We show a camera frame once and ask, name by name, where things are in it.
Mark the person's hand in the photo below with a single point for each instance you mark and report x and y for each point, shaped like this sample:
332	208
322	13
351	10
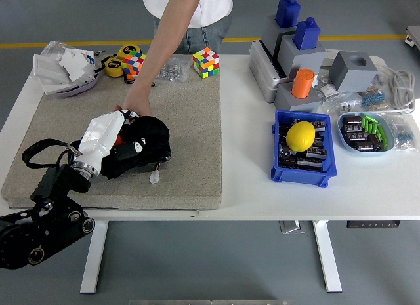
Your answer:
139	103

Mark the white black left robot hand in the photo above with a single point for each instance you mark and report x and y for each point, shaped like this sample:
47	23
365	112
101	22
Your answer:
98	132

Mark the black rag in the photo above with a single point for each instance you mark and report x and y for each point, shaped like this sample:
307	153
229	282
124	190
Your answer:
154	131

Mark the person's forearm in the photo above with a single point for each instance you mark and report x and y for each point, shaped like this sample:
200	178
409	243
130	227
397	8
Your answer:
164	39

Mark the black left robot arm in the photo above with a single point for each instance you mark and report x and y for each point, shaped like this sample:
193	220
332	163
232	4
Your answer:
55	183

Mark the black desk control panel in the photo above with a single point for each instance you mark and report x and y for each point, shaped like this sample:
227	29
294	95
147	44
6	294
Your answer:
372	224

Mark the colourful Rubik's cube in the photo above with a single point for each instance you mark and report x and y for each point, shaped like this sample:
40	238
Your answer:
206	64
133	65

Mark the yellow tape measure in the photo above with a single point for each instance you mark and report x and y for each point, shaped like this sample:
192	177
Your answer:
128	50
113	67

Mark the purple tray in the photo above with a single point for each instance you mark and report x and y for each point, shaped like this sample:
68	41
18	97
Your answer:
83	88

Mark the clear bag of nuts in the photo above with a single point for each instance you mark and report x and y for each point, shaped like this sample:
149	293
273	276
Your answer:
175	72

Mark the grey-brown mat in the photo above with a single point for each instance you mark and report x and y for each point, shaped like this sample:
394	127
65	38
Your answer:
190	137

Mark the white flat tray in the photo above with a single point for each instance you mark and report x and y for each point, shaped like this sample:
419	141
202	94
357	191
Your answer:
55	88

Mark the blue white small part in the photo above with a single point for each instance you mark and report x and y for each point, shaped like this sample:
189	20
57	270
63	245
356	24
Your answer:
91	59

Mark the white plastic part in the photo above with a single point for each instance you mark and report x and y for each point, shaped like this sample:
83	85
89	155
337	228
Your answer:
75	65

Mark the white square plastic lid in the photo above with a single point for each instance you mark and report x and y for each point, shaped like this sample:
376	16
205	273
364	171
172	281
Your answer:
49	69

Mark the clear plastic bag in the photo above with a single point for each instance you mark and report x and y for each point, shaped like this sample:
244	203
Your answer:
52	49

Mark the person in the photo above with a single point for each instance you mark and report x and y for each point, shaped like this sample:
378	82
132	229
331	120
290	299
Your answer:
210	6

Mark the white table leg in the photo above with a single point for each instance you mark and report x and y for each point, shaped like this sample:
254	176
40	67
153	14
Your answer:
328	259
93	259

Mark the black electrolytic capacitor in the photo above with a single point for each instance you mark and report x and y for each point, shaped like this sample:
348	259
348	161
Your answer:
310	163
283	134
353	128
285	151
357	136
370	144
317	153
320	125
351	120

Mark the grey block holder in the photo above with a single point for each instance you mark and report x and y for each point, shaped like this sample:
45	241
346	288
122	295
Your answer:
306	105
271	32
302	60

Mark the yellow lemon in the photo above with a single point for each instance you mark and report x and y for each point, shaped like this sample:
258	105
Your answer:
300	136

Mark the orange cylinder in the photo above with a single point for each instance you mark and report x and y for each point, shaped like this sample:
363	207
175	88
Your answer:
302	83

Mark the blue peg block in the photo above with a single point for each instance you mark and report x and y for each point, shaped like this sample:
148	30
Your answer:
288	11
306	34

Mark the blue plastic bin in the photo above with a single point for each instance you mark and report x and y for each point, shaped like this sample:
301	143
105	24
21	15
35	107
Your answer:
302	178

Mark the small white connector part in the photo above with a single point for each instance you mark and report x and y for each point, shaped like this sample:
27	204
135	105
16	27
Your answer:
326	88

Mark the clear bag with plug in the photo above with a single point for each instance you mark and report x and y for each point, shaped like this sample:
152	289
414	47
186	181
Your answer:
341	105

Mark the grey block with round hole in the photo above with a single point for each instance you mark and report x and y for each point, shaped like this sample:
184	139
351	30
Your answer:
351	78

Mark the green battery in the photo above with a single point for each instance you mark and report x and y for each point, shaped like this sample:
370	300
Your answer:
374	128
365	125
369	117
384	143

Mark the light blue dish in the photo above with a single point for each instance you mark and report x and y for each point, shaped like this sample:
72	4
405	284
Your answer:
367	153

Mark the bag of blue resistors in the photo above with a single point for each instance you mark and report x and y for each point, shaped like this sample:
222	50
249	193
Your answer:
403	136
374	100

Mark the white cart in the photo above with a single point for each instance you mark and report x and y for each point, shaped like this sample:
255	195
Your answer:
412	36

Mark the light grey electrical enclosure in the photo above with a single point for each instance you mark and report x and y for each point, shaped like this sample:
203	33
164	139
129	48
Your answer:
259	69

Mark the grey metal bracket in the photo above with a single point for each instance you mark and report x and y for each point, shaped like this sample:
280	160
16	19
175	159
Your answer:
290	227

